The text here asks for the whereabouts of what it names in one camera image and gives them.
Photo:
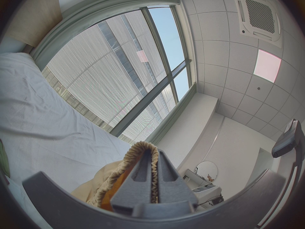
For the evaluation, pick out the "green garment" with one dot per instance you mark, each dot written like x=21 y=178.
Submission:
x=3 y=156

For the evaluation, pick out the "round wall mirror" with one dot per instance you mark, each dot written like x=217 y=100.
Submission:
x=206 y=169

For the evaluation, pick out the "bed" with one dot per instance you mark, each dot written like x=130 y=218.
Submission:
x=47 y=118

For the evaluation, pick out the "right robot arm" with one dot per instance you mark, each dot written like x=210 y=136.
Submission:
x=207 y=189

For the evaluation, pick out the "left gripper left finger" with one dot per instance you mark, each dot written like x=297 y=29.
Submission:
x=128 y=194

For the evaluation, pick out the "white ceiling air conditioner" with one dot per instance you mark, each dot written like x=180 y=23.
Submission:
x=258 y=15

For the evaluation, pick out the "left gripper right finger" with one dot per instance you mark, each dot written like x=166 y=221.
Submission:
x=176 y=194

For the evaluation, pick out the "square ceiling light panel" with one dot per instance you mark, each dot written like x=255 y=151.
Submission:
x=266 y=65

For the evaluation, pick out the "window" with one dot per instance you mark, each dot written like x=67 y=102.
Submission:
x=114 y=75

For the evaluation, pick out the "white dressing table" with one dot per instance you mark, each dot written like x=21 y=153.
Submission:
x=193 y=175

